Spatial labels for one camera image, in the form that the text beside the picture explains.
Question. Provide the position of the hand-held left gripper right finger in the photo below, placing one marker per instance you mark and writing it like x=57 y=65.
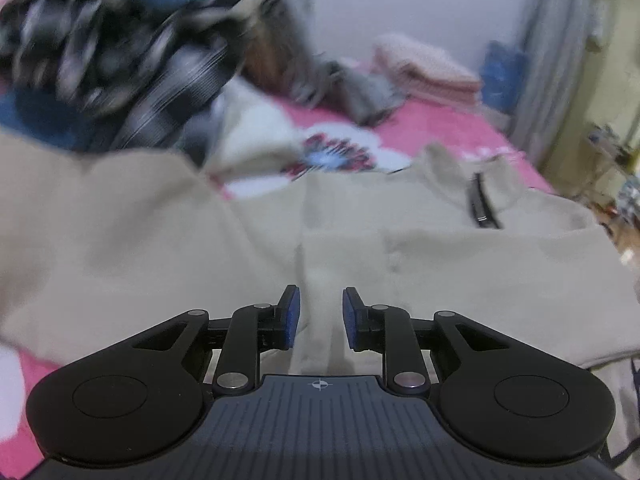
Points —
x=350 y=321

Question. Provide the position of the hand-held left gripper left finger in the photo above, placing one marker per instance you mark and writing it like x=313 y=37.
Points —
x=291 y=319

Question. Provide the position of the beige zip jacket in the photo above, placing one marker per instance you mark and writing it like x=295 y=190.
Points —
x=150 y=240

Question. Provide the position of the black white plaid shirt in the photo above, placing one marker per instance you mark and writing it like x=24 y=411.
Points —
x=125 y=70

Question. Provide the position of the white fleece garment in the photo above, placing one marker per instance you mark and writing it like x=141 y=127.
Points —
x=255 y=125

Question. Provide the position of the pink checkered folded blanket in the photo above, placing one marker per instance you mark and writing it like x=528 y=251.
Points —
x=425 y=70

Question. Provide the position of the grey hoodie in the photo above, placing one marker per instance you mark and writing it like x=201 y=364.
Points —
x=285 y=45

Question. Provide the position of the blue water bottle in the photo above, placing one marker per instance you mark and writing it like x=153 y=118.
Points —
x=505 y=80

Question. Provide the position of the folding table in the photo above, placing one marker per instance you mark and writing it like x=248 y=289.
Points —
x=612 y=152

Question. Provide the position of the grey curtain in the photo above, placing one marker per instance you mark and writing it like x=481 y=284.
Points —
x=555 y=60

